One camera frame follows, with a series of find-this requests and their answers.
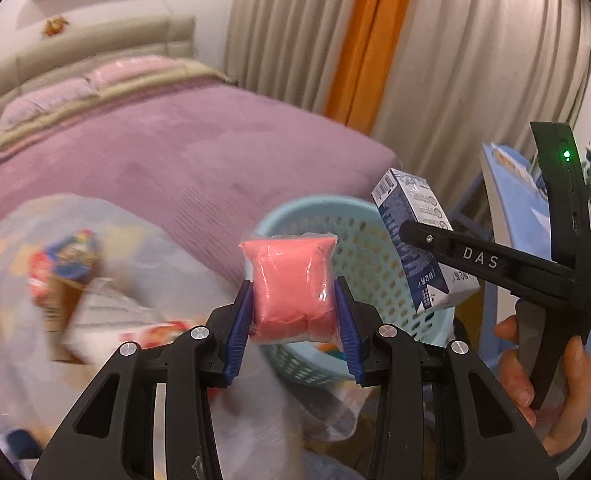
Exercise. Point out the blue desk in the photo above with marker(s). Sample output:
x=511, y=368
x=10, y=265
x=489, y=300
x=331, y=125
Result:
x=505, y=210

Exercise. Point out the orange-edged booklet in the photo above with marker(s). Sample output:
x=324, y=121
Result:
x=508, y=157

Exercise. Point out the brown cardboard piece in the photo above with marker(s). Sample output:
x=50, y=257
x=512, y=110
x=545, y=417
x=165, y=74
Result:
x=62, y=310

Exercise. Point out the light blue plastic basket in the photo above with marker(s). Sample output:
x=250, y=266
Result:
x=370, y=260

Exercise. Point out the blue white milk carton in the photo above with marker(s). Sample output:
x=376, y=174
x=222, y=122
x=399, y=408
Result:
x=410, y=200

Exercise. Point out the orange curtain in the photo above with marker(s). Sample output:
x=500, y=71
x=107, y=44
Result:
x=370, y=40

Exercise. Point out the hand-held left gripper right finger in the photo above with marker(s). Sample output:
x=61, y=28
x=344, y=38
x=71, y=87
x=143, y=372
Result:
x=348, y=332

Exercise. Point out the pink soft packet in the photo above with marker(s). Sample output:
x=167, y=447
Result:
x=290, y=285

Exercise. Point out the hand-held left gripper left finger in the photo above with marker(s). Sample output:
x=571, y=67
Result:
x=238, y=332

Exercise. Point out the pink pillow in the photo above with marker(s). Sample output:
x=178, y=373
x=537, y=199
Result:
x=45, y=105
x=135, y=72

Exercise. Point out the beige curtain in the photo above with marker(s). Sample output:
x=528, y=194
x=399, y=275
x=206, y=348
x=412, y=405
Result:
x=485, y=50
x=285, y=30

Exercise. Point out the plaid cloth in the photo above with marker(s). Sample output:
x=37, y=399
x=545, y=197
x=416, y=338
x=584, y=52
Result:
x=335, y=410

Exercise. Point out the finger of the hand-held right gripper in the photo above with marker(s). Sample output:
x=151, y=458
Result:
x=475, y=256

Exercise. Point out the beige padded headboard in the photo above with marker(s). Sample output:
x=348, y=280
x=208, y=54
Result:
x=100, y=40

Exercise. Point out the bed with purple blanket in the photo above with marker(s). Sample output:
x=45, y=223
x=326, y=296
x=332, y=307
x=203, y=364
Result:
x=200, y=160

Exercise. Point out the person's right hand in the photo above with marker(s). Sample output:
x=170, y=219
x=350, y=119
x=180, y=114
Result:
x=514, y=370

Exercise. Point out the red white packet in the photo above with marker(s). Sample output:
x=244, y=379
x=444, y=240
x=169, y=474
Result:
x=155, y=332

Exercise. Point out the orange plush toy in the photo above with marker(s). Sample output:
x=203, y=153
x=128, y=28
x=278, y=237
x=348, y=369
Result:
x=55, y=27

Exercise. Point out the colourful snack packet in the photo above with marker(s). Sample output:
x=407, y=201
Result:
x=72, y=255

